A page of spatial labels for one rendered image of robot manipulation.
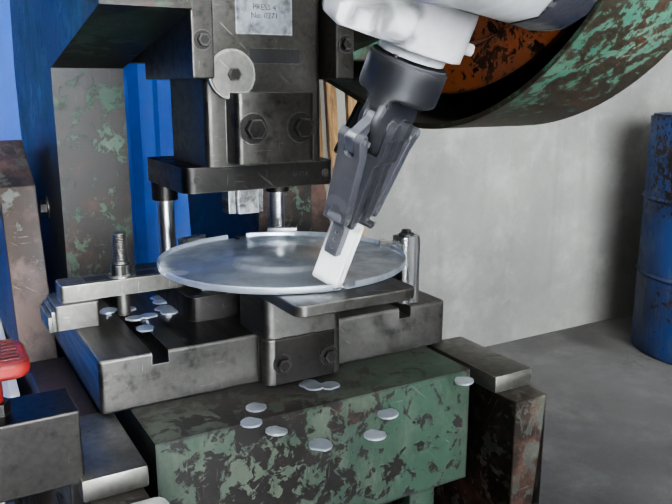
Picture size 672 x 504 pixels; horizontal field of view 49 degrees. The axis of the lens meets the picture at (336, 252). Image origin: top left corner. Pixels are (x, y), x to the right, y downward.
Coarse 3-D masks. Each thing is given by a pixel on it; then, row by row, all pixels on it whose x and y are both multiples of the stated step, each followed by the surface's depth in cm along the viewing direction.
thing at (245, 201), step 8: (224, 192) 95; (232, 192) 94; (240, 192) 94; (248, 192) 94; (256, 192) 95; (224, 200) 95; (232, 200) 94; (240, 200) 94; (248, 200) 94; (256, 200) 95; (224, 208) 95; (232, 208) 94; (240, 208) 94; (248, 208) 95; (256, 208) 95
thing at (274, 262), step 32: (160, 256) 86; (192, 256) 89; (224, 256) 89; (256, 256) 86; (288, 256) 86; (384, 256) 89; (224, 288) 74; (256, 288) 73; (288, 288) 73; (320, 288) 74
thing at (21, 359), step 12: (0, 348) 64; (12, 348) 64; (24, 348) 65; (0, 360) 61; (12, 360) 61; (24, 360) 62; (0, 372) 60; (12, 372) 61; (24, 372) 62; (0, 384) 63; (0, 396) 63
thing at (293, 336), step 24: (360, 288) 76; (384, 288) 76; (408, 288) 76; (240, 312) 88; (264, 312) 82; (288, 312) 71; (312, 312) 70; (336, 312) 72; (264, 336) 82; (288, 336) 83; (312, 336) 85; (336, 336) 87; (264, 360) 83; (288, 360) 83; (312, 360) 86; (336, 360) 87; (264, 384) 84
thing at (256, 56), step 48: (240, 0) 83; (288, 0) 86; (240, 48) 84; (288, 48) 87; (192, 96) 86; (240, 96) 82; (288, 96) 85; (192, 144) 88; (240, 144) 83; (288, 144) 86
